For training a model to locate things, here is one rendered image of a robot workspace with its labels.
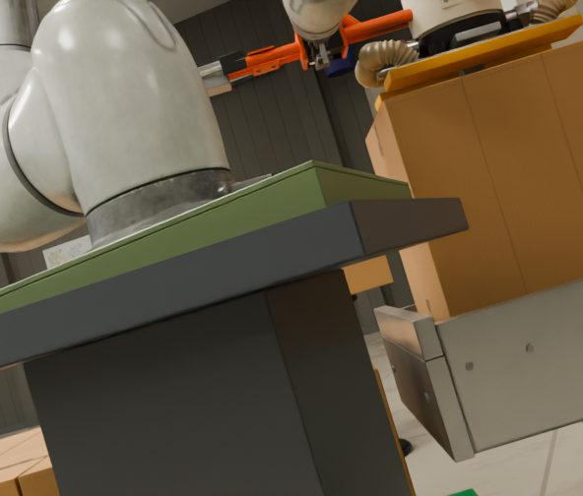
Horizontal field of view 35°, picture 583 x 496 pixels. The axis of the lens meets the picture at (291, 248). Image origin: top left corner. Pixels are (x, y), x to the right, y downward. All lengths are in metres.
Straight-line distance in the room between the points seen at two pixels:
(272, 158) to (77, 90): 9.52
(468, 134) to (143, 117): 0.74
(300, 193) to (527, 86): 0.88
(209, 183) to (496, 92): 0.74
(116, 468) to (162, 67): 0.38
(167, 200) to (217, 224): 0.14
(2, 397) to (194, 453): 11.53
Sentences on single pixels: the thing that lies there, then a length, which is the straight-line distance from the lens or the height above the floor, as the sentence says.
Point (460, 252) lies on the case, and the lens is 1.50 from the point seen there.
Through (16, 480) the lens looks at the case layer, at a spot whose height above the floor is 0.54.
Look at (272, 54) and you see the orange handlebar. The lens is 1.72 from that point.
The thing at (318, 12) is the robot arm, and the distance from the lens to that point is 1.38.
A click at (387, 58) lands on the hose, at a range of 1.64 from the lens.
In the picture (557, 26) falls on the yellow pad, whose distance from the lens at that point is 1.67.
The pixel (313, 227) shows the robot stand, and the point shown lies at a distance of 0.63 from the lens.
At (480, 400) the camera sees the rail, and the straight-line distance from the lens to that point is 1.37.
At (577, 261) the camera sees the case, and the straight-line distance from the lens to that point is 1.54.
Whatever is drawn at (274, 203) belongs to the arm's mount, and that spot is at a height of 0.77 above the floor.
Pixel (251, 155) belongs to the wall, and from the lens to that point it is 10.50.
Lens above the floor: 0.70
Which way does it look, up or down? 2 degrees up
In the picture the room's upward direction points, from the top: 17 degrees counter-clockwise
